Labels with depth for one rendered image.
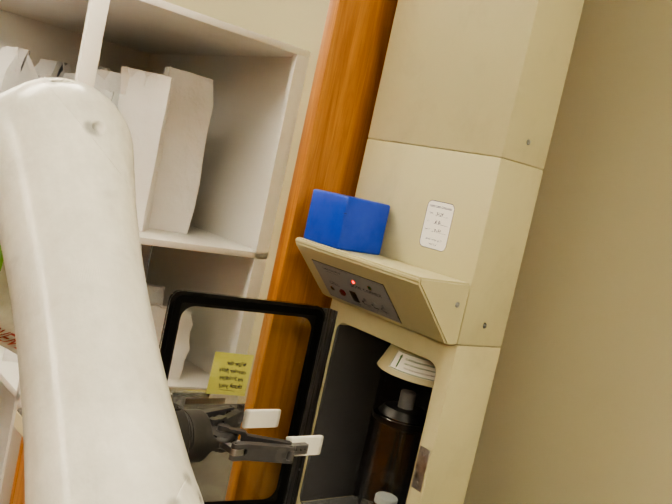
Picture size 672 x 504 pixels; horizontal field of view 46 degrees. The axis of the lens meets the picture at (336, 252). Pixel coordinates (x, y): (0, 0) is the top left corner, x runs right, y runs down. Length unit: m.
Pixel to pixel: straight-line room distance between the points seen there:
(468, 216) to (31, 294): 0.82
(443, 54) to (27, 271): 0.93
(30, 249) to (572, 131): 1.29
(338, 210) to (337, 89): 0.26
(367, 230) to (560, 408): 0.57
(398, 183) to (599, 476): 0.68
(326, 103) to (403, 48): 0.17
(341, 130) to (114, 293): 0.97
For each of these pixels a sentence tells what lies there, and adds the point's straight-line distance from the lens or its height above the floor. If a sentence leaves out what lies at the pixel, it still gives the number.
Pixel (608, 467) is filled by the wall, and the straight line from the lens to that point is 1.61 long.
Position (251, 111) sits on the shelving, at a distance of 2.59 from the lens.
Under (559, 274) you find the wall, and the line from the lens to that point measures 1.67.
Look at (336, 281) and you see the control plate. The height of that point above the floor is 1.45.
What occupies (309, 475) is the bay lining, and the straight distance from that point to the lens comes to 1.54.
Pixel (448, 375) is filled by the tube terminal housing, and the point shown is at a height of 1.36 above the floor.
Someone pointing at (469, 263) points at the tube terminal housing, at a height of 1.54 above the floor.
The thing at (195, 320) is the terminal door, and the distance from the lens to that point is 1.35.
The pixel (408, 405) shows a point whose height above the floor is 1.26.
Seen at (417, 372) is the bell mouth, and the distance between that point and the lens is 1.35.
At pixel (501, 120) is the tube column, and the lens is 1.26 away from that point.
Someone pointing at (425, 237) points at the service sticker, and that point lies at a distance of 1.32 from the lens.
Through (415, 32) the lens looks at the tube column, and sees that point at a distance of 1.44.
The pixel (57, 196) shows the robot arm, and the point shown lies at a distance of 0.62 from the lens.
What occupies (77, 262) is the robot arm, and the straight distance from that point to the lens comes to 0.58.
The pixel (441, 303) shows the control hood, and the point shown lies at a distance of 1.20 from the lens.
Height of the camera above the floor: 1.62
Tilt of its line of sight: 5 degrees down
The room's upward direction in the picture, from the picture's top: 12 degrees clockwise
